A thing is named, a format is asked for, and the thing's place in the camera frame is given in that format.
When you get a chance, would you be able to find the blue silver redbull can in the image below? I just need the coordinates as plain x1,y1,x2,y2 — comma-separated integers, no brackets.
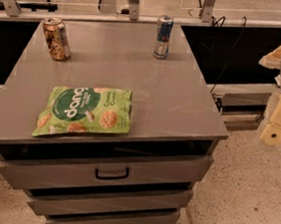
153,15,174,59

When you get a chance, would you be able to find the gold brown drink can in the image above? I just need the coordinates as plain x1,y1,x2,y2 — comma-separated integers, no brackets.
42,17,71,61

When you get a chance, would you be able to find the grey drawer cabinet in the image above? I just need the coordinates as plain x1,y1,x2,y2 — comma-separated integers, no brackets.
0,21,227,224

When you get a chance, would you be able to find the bottom grey drawer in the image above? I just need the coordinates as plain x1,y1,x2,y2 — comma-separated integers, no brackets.
46,208,180,224

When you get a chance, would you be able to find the grey drawer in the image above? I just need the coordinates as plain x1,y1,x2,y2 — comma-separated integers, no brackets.
0,155,214,189
46,208,180,224
28,189,193,216

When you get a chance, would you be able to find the green snack chip bag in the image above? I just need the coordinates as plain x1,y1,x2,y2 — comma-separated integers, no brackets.
32,86,133,137

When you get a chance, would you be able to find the middle grey drawer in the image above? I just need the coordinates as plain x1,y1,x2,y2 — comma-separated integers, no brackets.
28,189,193,216

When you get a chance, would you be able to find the top grey drawer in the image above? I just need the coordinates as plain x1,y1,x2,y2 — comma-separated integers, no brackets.
0,155,214,189

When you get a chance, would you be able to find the black hanging cable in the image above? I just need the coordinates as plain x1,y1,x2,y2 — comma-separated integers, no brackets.
209,13,249,97

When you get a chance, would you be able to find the black drawer handle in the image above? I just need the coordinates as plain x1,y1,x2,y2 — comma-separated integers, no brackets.
94,167,130,181

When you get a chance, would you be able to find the grey metal rail frame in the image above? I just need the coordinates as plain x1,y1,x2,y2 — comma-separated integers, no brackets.
0,0,281,26

